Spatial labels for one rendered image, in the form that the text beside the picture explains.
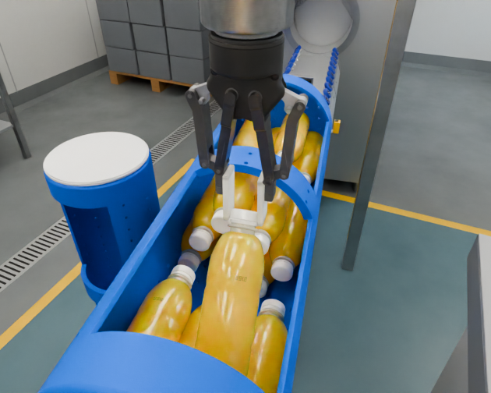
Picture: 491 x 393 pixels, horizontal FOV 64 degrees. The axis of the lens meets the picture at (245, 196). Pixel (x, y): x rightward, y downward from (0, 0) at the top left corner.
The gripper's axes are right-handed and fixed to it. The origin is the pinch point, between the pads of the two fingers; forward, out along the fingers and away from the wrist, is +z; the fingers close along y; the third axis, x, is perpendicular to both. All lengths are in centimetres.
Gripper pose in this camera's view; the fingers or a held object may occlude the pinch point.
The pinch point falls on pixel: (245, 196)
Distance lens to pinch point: 50.3
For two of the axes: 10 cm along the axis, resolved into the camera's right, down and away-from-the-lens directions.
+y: -9.7, -1.5, 1.9
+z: -0.1, 8.0, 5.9
